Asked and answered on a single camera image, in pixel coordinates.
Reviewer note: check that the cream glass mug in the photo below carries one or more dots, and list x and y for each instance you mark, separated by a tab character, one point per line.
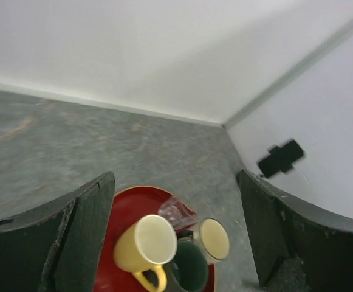
214	240

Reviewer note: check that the dark green mug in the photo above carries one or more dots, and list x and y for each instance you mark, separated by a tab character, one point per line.
188	270

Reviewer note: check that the red round tray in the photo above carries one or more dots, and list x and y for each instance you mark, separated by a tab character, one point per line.
129	206

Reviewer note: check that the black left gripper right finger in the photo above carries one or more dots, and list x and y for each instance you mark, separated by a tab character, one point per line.
296	245

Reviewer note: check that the yellow mug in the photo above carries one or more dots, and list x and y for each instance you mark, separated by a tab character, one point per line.
144	248

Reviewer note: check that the clear plastic tumbler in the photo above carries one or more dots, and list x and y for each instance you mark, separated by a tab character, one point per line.
177	213

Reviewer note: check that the black phone clear case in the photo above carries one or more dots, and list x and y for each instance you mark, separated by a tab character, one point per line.
280	159

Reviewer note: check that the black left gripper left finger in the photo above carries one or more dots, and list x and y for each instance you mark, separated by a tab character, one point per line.
57	245

